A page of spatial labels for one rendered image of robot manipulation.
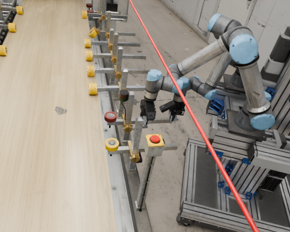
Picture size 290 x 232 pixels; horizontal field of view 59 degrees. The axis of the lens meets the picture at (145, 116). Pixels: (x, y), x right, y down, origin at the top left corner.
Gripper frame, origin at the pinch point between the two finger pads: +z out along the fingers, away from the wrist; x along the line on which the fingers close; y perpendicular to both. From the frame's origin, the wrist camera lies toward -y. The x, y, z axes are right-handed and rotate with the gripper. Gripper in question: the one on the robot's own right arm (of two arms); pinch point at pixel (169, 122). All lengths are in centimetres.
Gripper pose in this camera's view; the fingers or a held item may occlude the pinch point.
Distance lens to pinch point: 184.3
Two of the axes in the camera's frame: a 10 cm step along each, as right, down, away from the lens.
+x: -2.1, -6.4, 7.4
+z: -1.4, 7.7, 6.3
